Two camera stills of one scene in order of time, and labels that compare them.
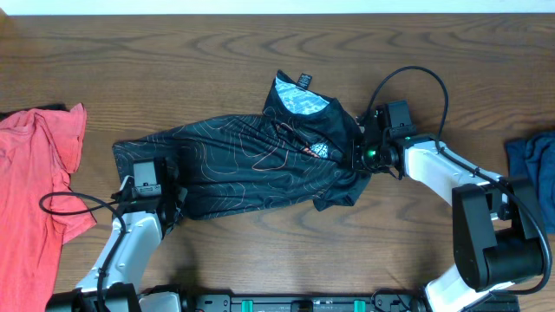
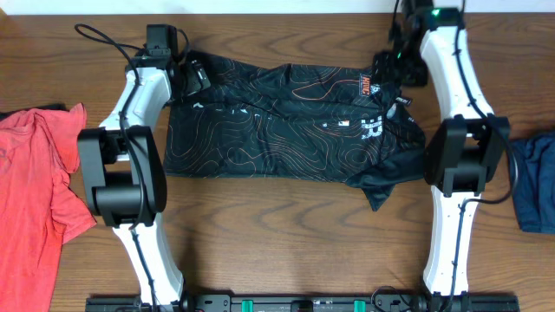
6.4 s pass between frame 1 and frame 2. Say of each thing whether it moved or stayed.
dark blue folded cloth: stayed
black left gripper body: moved
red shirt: stayed
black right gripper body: moved
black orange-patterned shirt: moved
